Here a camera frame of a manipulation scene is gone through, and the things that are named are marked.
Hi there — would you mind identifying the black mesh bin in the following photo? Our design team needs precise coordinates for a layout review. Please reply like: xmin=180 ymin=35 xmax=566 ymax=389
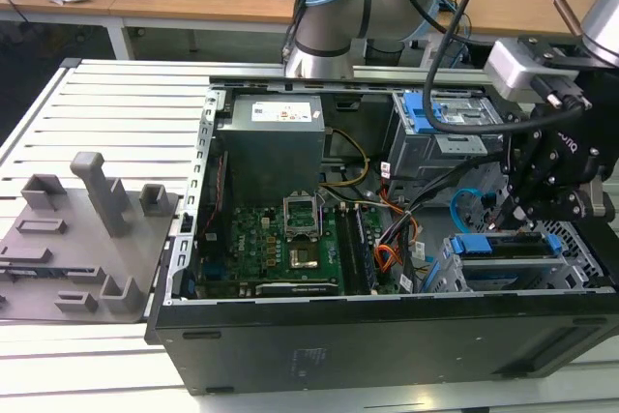
xmin=365 ymin=39 xmax=406 ymax=68

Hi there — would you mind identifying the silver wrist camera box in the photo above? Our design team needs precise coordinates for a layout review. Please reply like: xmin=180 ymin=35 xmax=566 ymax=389
xmin=483 ymin=37 xmax=594 ymax=112

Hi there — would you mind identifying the black wire bundle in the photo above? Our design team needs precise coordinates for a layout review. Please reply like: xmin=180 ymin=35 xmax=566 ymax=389
xmin=381 ymin=154 xmax=507 ymax=225

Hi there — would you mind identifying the metal socket cover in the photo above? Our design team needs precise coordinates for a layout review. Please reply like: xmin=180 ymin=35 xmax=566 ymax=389
xmin=281 ymin=190 xmax=323 ymax=241

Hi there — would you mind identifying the CPU socket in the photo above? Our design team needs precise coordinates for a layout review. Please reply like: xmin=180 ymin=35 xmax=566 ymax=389
xmin=287 ymin=238 xmax=323 ymax=273

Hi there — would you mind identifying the blue data wire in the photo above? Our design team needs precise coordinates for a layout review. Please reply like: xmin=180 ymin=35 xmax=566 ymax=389
xmin=449 ymin=188 xmax=497 ymax=238

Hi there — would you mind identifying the grey power supply unit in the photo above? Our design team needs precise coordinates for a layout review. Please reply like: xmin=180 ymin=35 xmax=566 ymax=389
xmin=215 ymin=93 xmax=326 ymax=196

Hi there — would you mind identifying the yellow and black wire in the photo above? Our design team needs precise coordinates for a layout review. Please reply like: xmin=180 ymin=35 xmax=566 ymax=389
xmin=318 ymin=127 xmax=372 ymax=190

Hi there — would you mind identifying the black RAM slot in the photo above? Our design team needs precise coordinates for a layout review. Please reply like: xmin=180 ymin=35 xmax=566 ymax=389
xmin=336 ymin=207 xmax=357 ymax=291

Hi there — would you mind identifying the black graphics card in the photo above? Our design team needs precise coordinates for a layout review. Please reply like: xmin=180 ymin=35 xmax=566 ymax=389
xmin=254 ymin=279 xmax=341 ymax=297

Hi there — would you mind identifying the orange wire bundle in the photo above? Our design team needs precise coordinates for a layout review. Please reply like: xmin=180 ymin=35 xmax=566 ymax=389
xmin=374 ymin=212 xmax=421 ymax=275

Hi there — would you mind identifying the long black camera cable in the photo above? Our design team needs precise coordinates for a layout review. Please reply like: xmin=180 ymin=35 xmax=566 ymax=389
xmin=423 ymin=0 xmax=584 ymax=136

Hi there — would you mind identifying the grey parts rack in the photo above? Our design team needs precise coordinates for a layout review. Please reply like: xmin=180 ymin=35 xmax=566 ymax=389
xmin=0 ymin=151 xmax=181 ymax=323

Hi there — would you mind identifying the RAM stick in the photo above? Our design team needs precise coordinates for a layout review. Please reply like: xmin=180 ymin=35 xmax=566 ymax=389
xmin=351 ymin=204 xmax=378 ymax=288

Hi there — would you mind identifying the black open PC case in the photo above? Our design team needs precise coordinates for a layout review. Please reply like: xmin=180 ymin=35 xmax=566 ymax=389
xmin=144 ymin=74 xmax=619 ymax=398

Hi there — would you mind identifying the green motherboard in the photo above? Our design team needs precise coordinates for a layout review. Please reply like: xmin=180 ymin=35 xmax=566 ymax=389
xmin=197 ymin=199 xmax=402 ymax=298

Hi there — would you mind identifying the hard disk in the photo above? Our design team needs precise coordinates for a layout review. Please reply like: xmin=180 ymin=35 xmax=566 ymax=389
xmin=447 ymin=231 xmax=565 ymax=291

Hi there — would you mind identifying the blue cable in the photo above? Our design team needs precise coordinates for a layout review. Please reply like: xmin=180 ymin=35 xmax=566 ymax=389
xmin=437 ymin=0 xmax=473 ymax=66

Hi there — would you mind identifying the blue plastic drive latch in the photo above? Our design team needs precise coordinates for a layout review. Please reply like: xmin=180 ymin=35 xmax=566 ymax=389
xmin=400 ymin=91 xmax=454 ymax=136

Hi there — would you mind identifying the grey optical drive cage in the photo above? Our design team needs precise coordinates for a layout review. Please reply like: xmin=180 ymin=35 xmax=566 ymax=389
xmin=389 ymin=91 xmax=509 ymax=196

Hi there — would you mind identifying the black arm base cable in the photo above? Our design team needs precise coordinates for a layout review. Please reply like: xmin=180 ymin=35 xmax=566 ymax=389
xmin=281 ymin=0 xmax=328 ymax=66

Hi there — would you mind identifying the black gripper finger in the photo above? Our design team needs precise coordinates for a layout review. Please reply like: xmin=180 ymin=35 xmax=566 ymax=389
xmin=510 ymin=188 xmax=591 ymax=233
xmin=497 ymin=112 xmax=538 ymax=228

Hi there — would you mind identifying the grey metal disk bay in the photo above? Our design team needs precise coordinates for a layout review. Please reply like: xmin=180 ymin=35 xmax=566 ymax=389
xmin=427 ymin=221 xmax=605 ymax=294

